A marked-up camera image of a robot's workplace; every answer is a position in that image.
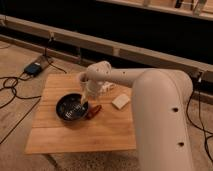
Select red brown small object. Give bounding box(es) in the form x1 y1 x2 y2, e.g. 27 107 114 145
86 105 102 119

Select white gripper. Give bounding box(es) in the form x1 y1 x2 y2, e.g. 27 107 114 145
78 72 103 105

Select wooden table board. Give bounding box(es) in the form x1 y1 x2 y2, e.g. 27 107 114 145
25 74 136 154

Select white rectangular block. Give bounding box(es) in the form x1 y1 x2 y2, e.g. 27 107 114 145
112 94 130 109

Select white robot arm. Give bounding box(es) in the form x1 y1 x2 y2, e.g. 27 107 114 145
85 61 195 171

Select small white object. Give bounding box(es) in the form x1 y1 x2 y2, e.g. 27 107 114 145
100 82 115 94

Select black cable on floor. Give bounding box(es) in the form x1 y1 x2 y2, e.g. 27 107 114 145
0 61 68 145

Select black cable at right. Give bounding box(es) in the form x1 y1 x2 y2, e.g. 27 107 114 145
185 74 213 164

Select dark ceramic bowl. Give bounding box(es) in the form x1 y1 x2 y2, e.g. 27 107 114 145
56 93 89 122

